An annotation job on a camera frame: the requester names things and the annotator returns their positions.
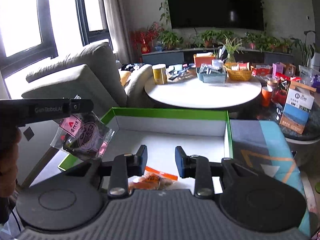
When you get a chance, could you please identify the dark cloth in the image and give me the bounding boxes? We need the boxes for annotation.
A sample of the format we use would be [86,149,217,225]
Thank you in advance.
[120,62,143,72]

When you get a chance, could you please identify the leafy potted plant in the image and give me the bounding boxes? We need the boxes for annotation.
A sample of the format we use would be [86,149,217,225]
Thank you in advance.
[200,30,234,48]
[275,37,294,53]
[242,31,276,52]
[157,30,183,51]

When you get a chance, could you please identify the yellow can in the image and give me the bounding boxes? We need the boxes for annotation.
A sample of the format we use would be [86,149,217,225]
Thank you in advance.
[152,64,168,85]

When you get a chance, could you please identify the cream cushion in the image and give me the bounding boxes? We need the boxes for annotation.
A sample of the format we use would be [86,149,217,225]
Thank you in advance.
[124,64,153,104]

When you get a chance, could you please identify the pink box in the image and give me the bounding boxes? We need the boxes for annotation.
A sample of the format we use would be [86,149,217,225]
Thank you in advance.
[272,62,286,77]

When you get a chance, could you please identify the beige curtain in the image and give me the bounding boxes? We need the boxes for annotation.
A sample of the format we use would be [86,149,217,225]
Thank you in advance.
[101,0,130,60]

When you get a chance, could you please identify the orange cup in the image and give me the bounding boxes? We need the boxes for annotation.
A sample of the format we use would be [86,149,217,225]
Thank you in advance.
[261,86,274,107]

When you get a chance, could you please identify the clear bag with purple contents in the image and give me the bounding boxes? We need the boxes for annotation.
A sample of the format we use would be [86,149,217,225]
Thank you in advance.
[298,65,320,88]

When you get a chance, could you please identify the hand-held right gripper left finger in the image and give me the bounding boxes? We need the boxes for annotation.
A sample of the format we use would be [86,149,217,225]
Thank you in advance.
[65,144,148,198]

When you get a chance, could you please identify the teal storage basket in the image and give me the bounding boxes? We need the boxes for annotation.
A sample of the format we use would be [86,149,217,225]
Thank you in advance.
[196,66,228,84]

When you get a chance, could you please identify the red flower arrangement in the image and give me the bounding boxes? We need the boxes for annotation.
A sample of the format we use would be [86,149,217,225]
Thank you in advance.
[130,22,163,53]

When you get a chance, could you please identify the dark marble round table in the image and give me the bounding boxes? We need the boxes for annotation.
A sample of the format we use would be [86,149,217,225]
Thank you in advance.
[229,75,320,145]

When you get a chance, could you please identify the green cardboard box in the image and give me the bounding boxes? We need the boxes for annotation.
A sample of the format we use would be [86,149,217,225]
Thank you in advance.
[58,107,234,195]

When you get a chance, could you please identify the tall plant in white pot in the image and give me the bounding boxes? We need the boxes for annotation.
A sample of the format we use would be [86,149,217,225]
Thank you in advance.
[291,30,320,68]

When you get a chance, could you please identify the black framed window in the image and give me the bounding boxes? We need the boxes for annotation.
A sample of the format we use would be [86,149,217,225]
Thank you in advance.
[0,0,112,80]

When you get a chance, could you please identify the pile of dark small items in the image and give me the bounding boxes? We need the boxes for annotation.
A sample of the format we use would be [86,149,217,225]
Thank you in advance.
[168,64,197,81]

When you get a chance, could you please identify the teal patterned mat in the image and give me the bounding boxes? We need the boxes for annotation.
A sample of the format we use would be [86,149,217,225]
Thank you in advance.
[229,119,311,236]

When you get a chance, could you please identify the hanging vine plant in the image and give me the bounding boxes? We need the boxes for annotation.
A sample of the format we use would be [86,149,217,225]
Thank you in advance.
[159,0,173,26]

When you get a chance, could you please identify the clear plastic cup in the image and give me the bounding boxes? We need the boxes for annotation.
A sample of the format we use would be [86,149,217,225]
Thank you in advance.
[266,74,280,91]

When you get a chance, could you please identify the blue and brown carton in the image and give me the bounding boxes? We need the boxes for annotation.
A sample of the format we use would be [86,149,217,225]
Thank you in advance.
[279,80,317,135]

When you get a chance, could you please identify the grey sofa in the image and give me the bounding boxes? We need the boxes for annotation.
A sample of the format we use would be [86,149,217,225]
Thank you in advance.
[21,41,133,110]

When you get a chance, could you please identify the clear packet with pink label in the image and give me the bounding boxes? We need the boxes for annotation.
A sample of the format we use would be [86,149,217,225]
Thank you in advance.
[50,95,115,161]

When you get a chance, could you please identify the person's left hand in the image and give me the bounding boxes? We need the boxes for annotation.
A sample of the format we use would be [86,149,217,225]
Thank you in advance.
[0,127,22,198]

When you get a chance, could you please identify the red snack bag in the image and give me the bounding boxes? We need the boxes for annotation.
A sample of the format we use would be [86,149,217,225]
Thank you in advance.
[273,72,292,106]

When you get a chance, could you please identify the grey television cabinet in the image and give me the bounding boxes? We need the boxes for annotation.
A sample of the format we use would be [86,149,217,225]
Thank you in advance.
[141,47,294,66]

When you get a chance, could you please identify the white round table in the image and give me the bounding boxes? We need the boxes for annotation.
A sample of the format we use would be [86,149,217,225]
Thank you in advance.
[144,69,262,109]

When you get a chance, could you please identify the orange box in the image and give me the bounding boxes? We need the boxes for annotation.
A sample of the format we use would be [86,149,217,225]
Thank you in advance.
[194,53,216,68]

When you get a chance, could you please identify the black television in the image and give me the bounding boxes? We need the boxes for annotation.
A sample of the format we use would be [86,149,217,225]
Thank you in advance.
[166,0,265,31]

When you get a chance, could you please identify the brown paper box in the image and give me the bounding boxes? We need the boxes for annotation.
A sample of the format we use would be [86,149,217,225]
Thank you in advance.
[285,64,297,77]

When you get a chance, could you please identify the orange snack packet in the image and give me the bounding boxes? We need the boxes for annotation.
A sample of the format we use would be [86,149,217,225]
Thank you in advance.
[128,166,178,193]

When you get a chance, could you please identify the spider plant in glass vase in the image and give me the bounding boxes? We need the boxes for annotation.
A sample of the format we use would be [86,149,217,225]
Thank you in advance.
[217,35,243,63]

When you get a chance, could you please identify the red and white box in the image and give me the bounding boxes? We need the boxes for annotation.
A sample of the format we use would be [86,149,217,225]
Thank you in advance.
[252,64,273,77]

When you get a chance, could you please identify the yellow cushion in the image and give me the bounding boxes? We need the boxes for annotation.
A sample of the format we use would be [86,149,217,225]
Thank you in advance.
[119,70,132,86]

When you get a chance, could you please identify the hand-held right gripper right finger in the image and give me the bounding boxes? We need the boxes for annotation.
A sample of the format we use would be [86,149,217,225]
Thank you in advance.
[175,145,258,197]

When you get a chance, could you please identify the black wall socket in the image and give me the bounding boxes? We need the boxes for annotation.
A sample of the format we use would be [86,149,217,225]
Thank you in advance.
[23,127,35,141]

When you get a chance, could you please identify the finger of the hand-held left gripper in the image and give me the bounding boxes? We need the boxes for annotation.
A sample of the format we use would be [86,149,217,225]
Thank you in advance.
[69,99,94,117]

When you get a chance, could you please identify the wicker basket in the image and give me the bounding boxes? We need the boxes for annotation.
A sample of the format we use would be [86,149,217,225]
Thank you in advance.
[225,62,254,81]

